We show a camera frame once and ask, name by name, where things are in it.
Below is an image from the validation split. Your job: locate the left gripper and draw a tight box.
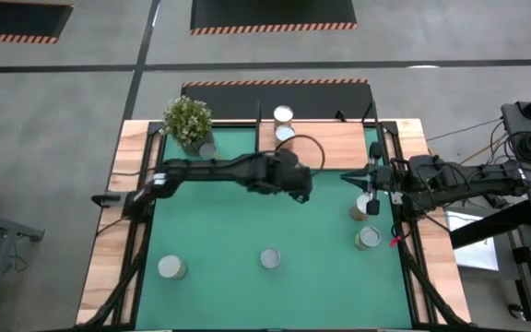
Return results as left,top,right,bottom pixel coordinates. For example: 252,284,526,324
269,148,313,205

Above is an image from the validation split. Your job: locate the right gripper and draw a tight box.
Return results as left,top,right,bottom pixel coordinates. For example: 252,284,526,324
340,142,417,217

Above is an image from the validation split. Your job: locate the tall tin can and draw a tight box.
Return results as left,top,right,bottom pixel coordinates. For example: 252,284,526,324
273,104,295,126
349,193,373,223
157,254,188,281

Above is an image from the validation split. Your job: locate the peas tin can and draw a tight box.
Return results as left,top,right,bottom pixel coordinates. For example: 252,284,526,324
354,225,383,253

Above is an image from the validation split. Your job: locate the green red tin can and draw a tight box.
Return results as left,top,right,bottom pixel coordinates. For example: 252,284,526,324
198,141,218,161

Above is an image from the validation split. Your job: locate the beans tin can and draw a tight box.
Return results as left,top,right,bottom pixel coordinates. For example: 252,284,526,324
274,123,297,145

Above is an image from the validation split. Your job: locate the green table mat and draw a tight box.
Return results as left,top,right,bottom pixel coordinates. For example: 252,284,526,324
135,126,413,329

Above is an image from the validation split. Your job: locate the black floor mat striped edge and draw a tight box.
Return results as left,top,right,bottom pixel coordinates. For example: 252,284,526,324
189,0,359,37
181,77,376,122
0,0,75,45

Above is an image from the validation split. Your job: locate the short pineapple rings can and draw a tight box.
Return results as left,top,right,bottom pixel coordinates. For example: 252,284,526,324
259,247,282,270

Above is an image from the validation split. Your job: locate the white-flowered plant in striped pot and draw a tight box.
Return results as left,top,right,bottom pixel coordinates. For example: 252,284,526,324
160,95,216,158

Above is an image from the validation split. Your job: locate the black cart beam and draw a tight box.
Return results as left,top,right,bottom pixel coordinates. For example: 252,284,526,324
449,200,531,250

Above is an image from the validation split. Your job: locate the white sheet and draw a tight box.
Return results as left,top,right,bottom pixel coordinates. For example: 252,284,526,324
443,207,501,272

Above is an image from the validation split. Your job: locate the grey equipment cart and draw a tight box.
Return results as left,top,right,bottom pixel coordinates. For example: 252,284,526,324
500,100,531,231

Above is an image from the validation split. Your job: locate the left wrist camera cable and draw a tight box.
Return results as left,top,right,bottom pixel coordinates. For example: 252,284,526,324
276,134,326,172

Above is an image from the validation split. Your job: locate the yellow cable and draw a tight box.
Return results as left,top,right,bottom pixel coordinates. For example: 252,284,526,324
459,145,502,166

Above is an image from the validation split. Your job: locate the black clamp handle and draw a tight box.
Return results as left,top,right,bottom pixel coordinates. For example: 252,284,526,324
90,192,124,208

